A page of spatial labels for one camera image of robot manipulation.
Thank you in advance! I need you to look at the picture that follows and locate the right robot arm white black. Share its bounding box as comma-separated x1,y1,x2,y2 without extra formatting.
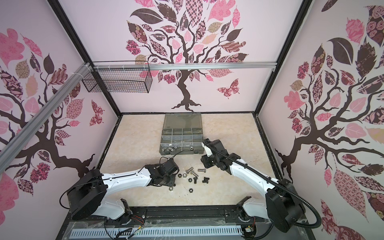
202,139,305,233

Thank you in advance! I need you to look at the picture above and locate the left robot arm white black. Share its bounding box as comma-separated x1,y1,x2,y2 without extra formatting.
66,158,180,224

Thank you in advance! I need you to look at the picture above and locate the silver hex bolt upright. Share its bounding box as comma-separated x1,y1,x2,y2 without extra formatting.
186,167,194,174

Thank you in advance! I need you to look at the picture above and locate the black socket screw pair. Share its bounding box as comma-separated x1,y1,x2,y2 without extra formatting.
202,177,210,184

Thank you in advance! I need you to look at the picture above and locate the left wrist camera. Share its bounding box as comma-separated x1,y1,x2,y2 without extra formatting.
162,159,179,174

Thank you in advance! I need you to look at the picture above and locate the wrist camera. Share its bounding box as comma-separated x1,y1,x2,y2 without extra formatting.
202,143,213,157
162,159,179,174

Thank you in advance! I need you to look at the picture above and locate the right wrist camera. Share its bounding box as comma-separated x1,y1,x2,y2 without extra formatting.
202,143,213,157

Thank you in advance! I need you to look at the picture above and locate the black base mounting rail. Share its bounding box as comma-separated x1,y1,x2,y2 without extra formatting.
64,203,307,226

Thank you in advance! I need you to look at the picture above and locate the white slotted cable duct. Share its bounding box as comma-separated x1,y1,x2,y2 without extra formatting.
68,226,242,240

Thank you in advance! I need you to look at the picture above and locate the aluminium rail back wall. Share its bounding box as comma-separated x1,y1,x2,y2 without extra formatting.
93,62,277,71

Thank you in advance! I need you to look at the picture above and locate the aluminium rail wall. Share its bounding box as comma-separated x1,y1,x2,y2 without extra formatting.
93,62,277,71
1,63,92,173

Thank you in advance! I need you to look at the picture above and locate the black wire mesh basket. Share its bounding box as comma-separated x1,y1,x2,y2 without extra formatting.
82,60,153,94

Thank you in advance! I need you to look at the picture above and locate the black corrugated cable conduit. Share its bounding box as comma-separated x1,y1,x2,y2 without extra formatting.
202,139,322,229

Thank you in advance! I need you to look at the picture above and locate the aluminium rail left wall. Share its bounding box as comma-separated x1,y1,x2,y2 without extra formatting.
1,63,92,173

